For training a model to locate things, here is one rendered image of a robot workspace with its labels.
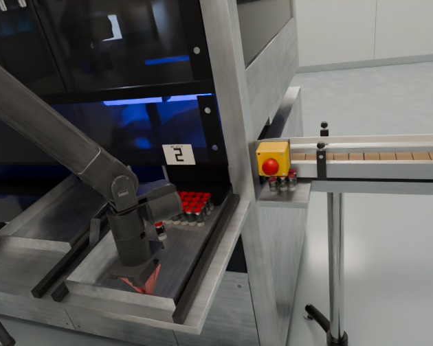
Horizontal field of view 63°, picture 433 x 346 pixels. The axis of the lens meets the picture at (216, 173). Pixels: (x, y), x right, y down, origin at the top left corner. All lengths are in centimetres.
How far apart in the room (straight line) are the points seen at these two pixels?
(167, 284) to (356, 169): 56
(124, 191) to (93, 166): 6
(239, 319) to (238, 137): 70
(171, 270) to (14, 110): 45
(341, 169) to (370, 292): 101
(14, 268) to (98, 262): 23
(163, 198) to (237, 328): 83
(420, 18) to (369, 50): 67
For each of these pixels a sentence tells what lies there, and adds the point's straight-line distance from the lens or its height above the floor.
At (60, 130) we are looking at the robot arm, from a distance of 55.
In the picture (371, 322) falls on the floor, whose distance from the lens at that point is 180.
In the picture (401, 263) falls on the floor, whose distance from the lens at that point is 207.
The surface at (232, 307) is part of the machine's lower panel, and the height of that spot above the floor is 43.
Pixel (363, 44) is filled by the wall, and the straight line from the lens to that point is 546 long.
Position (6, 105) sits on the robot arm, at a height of 131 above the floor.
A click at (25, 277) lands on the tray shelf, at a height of 88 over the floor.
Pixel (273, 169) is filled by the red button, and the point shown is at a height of 100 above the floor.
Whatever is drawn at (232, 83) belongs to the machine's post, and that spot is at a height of 120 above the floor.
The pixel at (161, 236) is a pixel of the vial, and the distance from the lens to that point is 87.
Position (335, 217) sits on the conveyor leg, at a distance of 113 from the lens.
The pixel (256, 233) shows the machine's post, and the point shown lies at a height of 76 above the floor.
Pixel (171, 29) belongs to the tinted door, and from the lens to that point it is 85.
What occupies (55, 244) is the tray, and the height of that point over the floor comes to 91.
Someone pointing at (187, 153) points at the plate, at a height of 102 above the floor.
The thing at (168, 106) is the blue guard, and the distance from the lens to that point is 90.
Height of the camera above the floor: 141
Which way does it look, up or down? 28 degrees down
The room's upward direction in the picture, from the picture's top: 11 degrees counter-clockwise
